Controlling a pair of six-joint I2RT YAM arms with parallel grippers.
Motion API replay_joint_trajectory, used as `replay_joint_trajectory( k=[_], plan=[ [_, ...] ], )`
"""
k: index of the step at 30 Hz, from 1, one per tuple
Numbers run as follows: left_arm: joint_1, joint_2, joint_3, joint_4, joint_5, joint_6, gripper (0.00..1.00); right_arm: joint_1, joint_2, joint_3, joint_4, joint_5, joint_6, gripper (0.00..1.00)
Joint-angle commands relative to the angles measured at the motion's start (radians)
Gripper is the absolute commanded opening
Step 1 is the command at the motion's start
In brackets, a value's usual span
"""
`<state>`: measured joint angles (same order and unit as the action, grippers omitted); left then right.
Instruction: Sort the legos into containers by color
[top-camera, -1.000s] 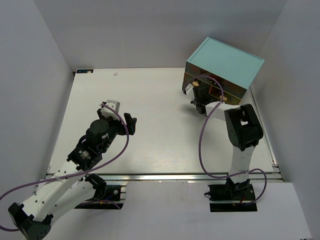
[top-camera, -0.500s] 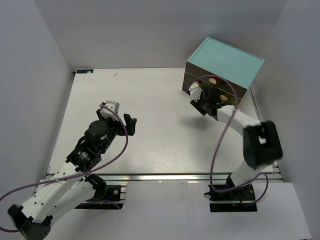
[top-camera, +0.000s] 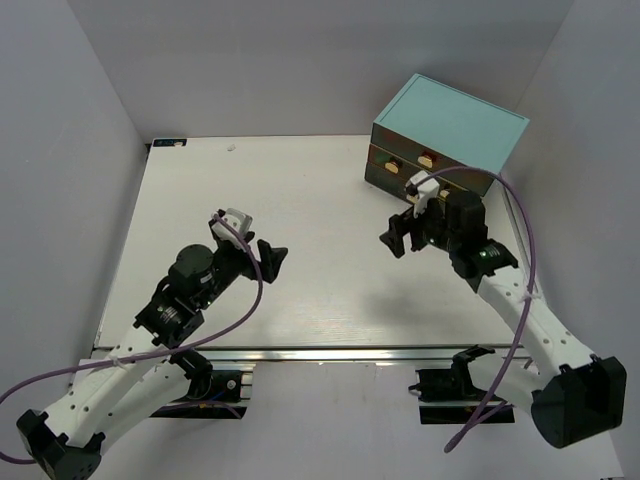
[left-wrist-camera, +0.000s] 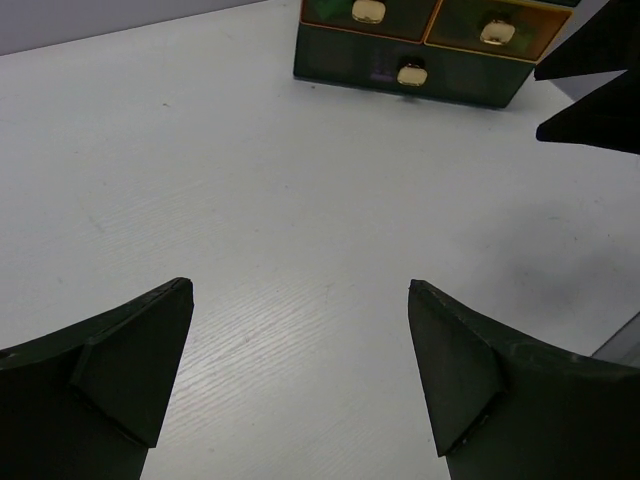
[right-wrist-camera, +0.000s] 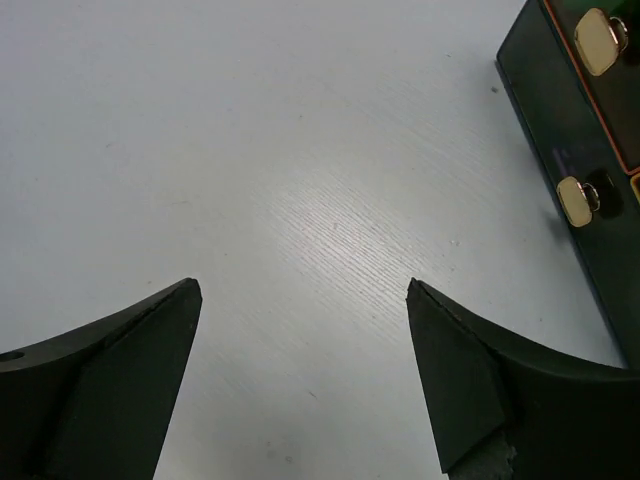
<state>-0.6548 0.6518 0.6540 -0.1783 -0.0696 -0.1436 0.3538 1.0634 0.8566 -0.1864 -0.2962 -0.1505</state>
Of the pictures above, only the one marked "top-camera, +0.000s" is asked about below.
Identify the transparent drawer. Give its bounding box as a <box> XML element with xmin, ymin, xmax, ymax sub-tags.
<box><xmin>364</xmin><ymin>144</ymin><xmax>420</xmax><ymax>199</ymax></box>
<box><xmin>370</xmin><ymin>124</ymin><xmax>493</xmax><ymax>195</ymax></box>

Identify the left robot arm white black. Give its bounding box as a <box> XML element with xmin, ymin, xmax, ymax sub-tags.
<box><xmin>17</xmin><ymin>237</ymin><xmax>288</xmax><ymax>479</ymax></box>

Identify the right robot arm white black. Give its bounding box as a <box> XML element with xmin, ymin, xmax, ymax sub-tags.
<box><xmin>380</xmin><ymin>191</ymin><xmax>627</xmax><ymax>448</ymax></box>

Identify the teal drawer cabinet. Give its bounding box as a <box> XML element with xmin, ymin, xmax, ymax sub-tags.
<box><xmin>372</xmin><ymin>74</ymin><xmax>529</xmax><ymax>190</ymax></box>

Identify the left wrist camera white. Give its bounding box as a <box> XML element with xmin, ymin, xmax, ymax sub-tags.
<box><xmin>208</xmin><ymin>208</ymin><xmax>253</xmax><ymax>250</ymax></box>

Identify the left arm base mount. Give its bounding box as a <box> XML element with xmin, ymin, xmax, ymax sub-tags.
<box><xmin>151</xmin><ymin>349</ymin><xmax>253</xmax><ymax>420</ymax></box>

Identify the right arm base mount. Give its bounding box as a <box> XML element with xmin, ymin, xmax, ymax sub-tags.
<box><xmin>408</xmin><ymin>345</ymin><xmax>496</xmax><ymax>426</ymax></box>

